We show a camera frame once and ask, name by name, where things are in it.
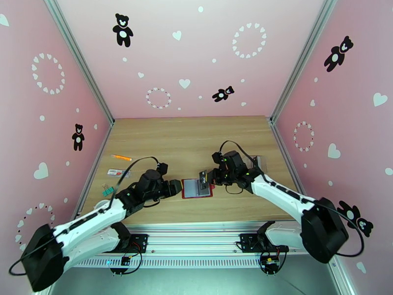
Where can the dark card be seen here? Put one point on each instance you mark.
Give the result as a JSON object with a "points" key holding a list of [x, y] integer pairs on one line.
{"points": [[206, 192]]}

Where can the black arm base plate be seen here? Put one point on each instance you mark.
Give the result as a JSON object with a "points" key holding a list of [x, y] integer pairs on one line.
{"points": [[245, 242], [141, 242]]}

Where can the small white eraser packet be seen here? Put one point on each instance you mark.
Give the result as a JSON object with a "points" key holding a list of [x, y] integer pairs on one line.
{"points": [[115, 172]]}

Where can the clear acrylic card box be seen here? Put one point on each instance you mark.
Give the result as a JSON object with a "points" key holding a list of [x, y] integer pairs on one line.
{"points": [[261, 164]]}

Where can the perforated metal strip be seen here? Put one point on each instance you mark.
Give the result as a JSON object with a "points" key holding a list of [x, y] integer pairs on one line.
{"points": [[196, 262]]}

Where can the circuit board with yellow connector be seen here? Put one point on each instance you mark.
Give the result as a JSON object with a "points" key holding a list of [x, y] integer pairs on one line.
{"points": [[270, 263]]}

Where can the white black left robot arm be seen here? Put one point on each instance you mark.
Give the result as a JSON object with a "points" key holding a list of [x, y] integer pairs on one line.
{"points": [[92, 220]]}

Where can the aluminium frame post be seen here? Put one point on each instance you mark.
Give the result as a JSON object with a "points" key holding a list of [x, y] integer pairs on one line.
{"points": [[303, 57], [79, 57]]}

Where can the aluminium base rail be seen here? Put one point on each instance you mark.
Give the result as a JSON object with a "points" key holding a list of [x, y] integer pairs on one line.
{"points": [[196, 238]]}

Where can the green binder clip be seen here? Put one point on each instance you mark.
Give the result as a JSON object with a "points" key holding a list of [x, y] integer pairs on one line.
{"points": [[108, 191]]}

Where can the small black circuit board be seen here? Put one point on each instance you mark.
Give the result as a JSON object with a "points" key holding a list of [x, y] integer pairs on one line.
{"points": [[125, 261]]}

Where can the black VIP card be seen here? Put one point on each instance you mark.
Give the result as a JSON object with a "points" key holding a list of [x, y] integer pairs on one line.
{"points": [[202, 178]]}

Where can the orange pen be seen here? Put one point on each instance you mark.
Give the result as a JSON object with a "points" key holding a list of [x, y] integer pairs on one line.
{"points": [[121, 157]]}

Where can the black teddy bear sticker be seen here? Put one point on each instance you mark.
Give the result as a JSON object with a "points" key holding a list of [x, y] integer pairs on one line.
{"points": [[122, 34]]}

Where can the red leather card holder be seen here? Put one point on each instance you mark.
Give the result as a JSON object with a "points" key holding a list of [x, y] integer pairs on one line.
{"points": [[191, 189]]}

